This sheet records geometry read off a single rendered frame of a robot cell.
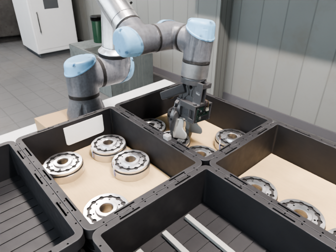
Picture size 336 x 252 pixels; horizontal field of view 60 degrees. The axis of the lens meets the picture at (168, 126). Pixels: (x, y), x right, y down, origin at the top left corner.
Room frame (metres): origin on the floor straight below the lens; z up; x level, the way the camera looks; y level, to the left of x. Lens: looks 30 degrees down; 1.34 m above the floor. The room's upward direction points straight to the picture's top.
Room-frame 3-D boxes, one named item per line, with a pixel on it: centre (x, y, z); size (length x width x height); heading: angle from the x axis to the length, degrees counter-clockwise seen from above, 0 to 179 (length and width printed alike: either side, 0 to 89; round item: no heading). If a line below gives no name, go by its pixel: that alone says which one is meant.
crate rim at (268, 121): (0.78, -0.07, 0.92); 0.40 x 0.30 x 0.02; 42
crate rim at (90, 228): (0.58, 0.16, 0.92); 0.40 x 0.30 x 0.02; 42
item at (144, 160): (0.63, 0.10, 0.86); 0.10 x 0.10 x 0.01
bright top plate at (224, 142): (0.75, -0.20, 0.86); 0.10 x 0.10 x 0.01
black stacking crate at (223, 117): (0.78, -0.07, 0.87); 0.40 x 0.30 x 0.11; 42
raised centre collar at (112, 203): (0.46, 0.13, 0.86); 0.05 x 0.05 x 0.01
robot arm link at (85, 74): (1.04, 0.32, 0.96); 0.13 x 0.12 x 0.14; 130
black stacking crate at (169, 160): (0.58, 0.16, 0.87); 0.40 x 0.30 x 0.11; 42
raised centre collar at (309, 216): (0.44, -0.28, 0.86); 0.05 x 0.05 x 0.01
